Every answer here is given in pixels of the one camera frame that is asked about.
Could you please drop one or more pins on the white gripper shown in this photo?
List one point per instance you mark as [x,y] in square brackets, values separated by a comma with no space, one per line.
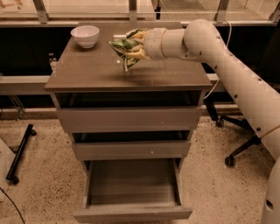
[152,44]

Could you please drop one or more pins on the green jalapeno chip bag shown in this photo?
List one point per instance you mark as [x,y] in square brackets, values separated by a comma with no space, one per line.
[121,45]

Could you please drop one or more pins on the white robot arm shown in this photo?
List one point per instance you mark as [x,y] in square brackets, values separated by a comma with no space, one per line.
[256,99]

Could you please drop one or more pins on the grey drawer cabinet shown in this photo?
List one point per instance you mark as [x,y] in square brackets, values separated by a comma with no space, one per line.
[99,69]

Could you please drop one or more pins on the grey top drawer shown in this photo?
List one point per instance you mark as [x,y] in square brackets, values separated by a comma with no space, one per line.
[127,112]

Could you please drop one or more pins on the grey drawer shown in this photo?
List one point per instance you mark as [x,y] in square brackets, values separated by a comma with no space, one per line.
[133,190]
[127,112]
[131,145]

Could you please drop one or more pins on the grey middle drawer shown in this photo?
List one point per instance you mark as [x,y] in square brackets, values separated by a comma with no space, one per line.
[131,145]

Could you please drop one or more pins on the grey bottom drawer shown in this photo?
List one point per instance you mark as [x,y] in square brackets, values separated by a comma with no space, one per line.
[133,190]

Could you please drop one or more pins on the white ceramic bowl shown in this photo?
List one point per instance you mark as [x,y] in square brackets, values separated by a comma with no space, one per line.
[85,36]

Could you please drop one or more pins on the small clear bottle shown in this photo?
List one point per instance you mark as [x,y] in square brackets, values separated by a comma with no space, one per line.
[52,61]

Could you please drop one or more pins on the metal window railing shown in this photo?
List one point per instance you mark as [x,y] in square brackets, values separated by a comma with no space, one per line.
[221,12]

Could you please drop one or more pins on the black wheeled stand leg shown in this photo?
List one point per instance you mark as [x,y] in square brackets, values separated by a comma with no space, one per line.
[11,175]

